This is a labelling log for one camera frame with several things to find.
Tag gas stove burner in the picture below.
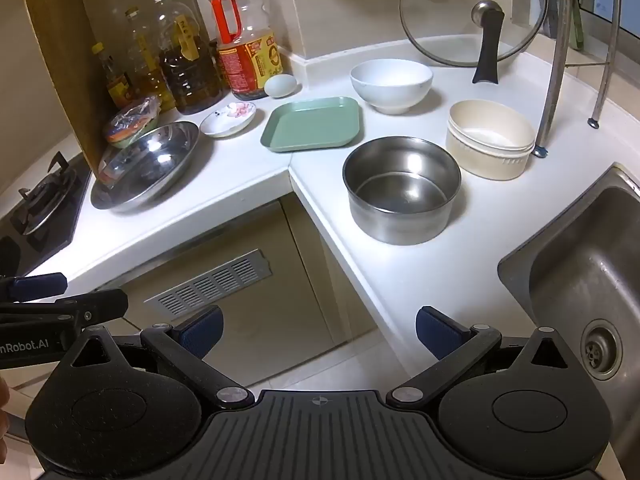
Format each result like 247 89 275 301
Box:
15 152 81 237

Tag white ceramic bowl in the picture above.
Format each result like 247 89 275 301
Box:
350 59 433 115

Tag large dark oil bottle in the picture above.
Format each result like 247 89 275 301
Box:
152 0 224 115

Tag glass pot lid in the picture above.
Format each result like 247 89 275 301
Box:
399 0 548 84

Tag window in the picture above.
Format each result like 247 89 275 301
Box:
575 0 640 51

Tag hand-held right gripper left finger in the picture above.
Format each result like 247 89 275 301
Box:
57 305 256 408

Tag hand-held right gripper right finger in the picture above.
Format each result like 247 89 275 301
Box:
386 305 583 408

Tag metal vent grille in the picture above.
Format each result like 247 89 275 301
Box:
145 249 273 321

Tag large light oil bottle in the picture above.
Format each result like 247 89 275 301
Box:
124 7 176 113

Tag small white patterned saucer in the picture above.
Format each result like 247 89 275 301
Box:
199 101 257 138

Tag green square plate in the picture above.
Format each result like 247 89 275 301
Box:
260 96 362 153

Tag beige cabinet door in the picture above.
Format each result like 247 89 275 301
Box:
112 195 381 393

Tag steel deep bowl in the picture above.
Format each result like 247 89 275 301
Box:
342 136 462 246

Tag small yellow-cap sauce bottle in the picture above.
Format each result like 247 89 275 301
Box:
91 42 133 109

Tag red label clear bottle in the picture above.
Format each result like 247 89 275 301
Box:
207 0 284 101

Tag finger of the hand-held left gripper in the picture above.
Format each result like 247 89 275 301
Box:
0 288 129 330
0 272 69 304

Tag steel sink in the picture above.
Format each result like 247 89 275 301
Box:
497 162 640 461

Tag wooden cutting board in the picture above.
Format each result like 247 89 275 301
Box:
30 0 117 173

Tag metal rack legs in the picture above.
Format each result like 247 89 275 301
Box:
532 0 628 158

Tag shallow steel plate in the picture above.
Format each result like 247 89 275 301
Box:
90 121 200 212

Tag white egg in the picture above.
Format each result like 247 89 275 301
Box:
264 74 297 98

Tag sink drain strainer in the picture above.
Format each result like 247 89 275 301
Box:
580 319 623 381

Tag colourful bowl with plastic wrap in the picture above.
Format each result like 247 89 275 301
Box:
103 96 162 149

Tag cream ribbed bowl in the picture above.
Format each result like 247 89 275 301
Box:
446 100 536 181

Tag black gas stove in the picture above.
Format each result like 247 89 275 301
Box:
0 152 93 277

